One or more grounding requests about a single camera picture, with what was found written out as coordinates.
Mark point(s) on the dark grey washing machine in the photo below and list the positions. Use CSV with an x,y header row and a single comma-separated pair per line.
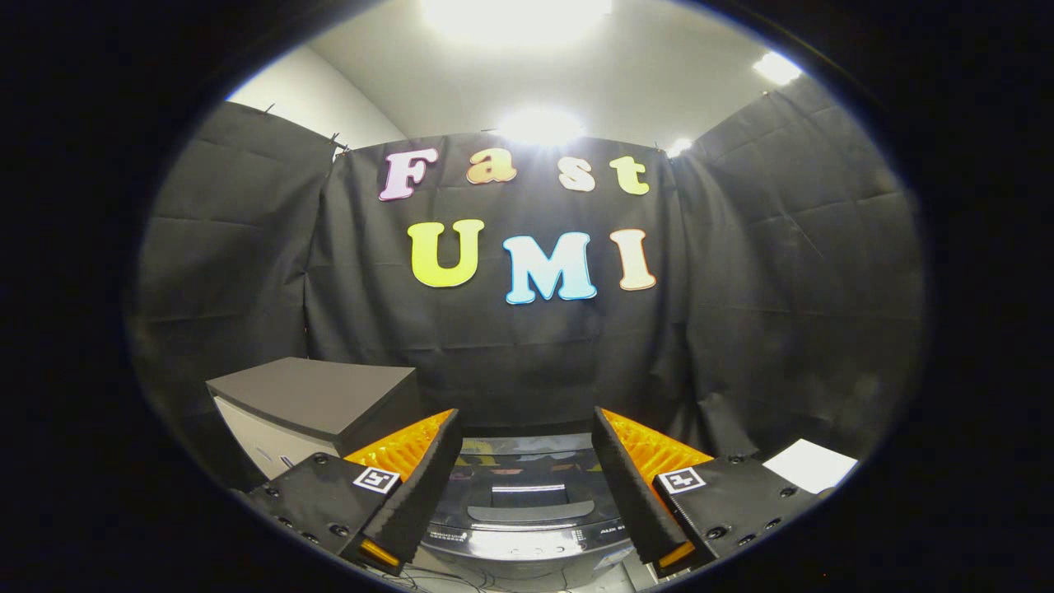
x,y
527,552

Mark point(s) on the black backdrop cloth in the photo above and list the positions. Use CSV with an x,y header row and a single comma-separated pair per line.
x,y
510,354

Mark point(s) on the grey cabinet with black top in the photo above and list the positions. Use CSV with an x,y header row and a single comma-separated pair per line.
x,y
313,395

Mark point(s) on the small ceiling light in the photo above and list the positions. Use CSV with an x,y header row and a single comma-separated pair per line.
x,y
778,67
539,128
679,148

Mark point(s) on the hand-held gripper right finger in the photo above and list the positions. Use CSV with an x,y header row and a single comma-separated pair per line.
x,y
630,494

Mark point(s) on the large ceiling light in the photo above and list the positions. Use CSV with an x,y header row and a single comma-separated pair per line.
x,y
517,16

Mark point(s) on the dark washing machine lid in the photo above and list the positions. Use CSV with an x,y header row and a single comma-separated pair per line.
x,y
527,478

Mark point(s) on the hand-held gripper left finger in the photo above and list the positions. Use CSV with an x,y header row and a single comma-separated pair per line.
x,y
428,486

